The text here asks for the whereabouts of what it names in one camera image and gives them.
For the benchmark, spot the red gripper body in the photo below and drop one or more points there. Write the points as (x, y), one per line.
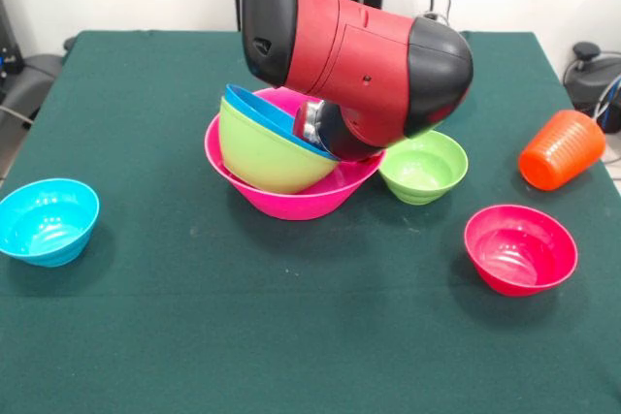
(309, 123)

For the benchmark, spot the large blue bowl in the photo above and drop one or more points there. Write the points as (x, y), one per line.
(267, 113)

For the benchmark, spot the large green bowl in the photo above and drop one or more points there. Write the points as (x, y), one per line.
(262, 157)

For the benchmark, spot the large pink bowl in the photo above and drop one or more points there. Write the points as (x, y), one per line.
(301, 201)

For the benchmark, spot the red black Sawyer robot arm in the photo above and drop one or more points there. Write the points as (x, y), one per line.
(349, 46)

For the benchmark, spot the small green bowl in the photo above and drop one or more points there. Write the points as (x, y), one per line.
(422, 172)

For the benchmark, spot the dark green table cloth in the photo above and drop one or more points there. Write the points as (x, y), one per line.
(291, 336)

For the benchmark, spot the small red-pink bowl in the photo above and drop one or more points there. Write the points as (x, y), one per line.
(519, 254)

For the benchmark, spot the orange cup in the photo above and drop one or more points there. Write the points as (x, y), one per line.
(563, 152)

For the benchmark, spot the small light blue bowl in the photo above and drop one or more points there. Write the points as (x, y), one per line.
(49, 225)

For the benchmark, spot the black wheel base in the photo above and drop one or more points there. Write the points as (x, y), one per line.
(592, 79)
(29, 84)

